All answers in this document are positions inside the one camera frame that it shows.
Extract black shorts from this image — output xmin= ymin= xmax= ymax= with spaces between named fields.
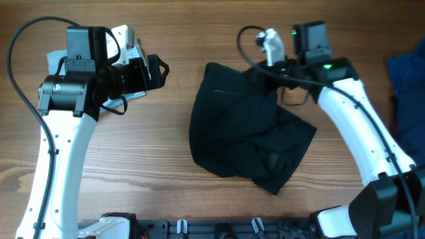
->
xmin=189 ymin=62 xmax=316 ymax=195

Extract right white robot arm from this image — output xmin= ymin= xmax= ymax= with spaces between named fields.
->
xmin=256 ymin=21 xmax=424 ymax=238

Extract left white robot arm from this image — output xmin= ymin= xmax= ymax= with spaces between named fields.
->
xmin=16 ymin=25 xmax=169 ymax=238

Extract blue clothes pile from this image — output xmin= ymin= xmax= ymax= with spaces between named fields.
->
xmin=386 ymin=39 xmax=424 ymax=167

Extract folded light blue jeans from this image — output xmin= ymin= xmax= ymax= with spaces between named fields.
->
xmin=46 ymin=40 xmax=146 ymax=109

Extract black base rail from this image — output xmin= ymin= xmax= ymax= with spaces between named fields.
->
xmin=76 ymin=217 xmax=316 ymax=239

